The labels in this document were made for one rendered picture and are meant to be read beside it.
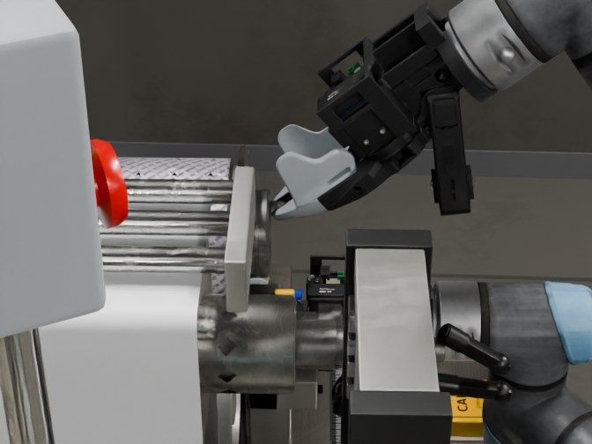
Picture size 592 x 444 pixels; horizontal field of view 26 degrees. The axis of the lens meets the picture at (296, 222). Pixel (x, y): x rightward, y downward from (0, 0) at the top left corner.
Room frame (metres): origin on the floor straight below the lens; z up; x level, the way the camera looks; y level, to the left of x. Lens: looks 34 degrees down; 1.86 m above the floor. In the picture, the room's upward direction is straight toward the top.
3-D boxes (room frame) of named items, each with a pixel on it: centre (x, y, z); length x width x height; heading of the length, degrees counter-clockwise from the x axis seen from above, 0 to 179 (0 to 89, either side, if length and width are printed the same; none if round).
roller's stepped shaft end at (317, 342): (0.64, -0.03, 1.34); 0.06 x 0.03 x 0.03; 89
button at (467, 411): (1.05, -0.19, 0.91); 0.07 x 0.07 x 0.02; 89
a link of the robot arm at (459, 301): (0.95, -0.15, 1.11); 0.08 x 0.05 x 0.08; 179
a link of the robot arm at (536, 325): (0.95, -0.23, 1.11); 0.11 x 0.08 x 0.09; 89
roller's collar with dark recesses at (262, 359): (0.64, 0.03, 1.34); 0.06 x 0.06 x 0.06; 89
